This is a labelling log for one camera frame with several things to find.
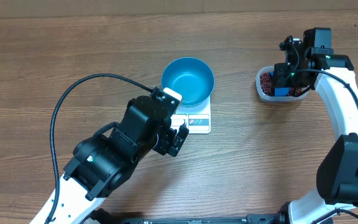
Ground clear plastic container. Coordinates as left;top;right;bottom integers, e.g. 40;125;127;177
255;66;308;103

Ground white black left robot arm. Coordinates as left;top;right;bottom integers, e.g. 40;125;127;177
32;88;189;223

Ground black mounting rail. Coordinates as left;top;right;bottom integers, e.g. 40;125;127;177
82;208;290;224

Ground blue plastic measuring scoop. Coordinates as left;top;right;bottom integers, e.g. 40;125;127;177
268;72;290;96

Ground red beans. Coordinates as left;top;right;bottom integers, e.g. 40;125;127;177
260;72;303;96

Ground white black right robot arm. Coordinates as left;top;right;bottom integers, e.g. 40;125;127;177
272;27;358;223

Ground white digital kitchen scale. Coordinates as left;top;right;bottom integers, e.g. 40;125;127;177
171;97;211;134

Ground teal metal bowl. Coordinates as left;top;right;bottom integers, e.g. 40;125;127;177
161;57;215;107

